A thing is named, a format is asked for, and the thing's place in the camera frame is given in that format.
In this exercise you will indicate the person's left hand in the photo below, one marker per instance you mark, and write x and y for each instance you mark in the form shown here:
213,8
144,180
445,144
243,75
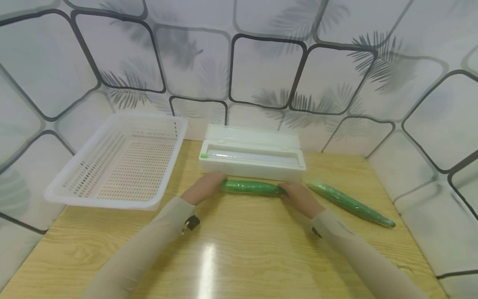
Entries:
203,187

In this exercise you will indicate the person's right hand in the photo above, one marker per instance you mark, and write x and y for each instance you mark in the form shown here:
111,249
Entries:
301,198

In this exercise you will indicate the green cucumber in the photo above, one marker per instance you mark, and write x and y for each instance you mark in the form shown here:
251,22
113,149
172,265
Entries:
349,203
252,187

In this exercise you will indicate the person's right forearm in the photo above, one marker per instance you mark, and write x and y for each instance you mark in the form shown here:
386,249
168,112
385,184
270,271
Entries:
364,257

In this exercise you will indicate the person's left forearm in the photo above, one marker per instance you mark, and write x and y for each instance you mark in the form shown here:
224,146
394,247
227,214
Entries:
143,246

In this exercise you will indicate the black wrist band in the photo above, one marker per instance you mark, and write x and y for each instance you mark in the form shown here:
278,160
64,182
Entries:
191,223

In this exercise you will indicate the white cling film dispenser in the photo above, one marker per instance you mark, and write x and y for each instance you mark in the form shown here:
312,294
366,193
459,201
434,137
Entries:
252,155

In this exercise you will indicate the white perforated plastic basket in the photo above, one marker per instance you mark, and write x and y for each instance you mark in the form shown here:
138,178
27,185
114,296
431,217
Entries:
121,160

